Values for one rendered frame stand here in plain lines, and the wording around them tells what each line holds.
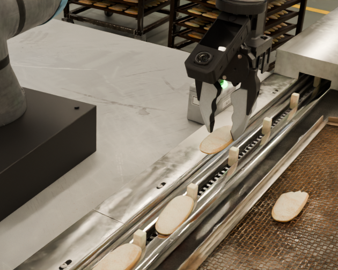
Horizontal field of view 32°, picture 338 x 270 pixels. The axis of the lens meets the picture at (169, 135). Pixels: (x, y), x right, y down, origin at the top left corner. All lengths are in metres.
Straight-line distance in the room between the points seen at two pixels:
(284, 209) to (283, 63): 0.58
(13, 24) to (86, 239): 0.38
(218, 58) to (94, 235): 0.29
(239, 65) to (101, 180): 0.31
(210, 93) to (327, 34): 0.63
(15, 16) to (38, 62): 0.46
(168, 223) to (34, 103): 0.35
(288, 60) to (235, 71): 0.48
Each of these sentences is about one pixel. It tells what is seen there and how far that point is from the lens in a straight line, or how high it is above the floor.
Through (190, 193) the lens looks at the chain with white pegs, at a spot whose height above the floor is 0.86.
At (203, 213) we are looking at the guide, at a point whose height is 0.86.
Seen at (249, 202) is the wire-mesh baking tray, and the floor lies 0.89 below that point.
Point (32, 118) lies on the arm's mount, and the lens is 1.00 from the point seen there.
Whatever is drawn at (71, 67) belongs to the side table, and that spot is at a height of 0.82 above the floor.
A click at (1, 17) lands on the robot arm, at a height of 1.07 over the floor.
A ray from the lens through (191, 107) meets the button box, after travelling 1.18.
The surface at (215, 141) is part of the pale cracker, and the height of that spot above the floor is 0.93.
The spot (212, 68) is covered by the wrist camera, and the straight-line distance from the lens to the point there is 0.78.
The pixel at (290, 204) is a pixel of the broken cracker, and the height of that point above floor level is 0.91.
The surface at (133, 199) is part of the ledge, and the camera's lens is 0.87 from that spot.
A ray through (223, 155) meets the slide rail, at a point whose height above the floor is 0.85.
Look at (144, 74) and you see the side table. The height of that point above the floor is 0.82.
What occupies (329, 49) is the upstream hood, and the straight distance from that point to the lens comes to 1.37.
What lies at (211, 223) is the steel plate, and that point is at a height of 0.82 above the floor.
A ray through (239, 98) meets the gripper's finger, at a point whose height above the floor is 1.00.
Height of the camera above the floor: 1.36
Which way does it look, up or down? 29 degrees down
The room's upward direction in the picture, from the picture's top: 4 degrees clockwise
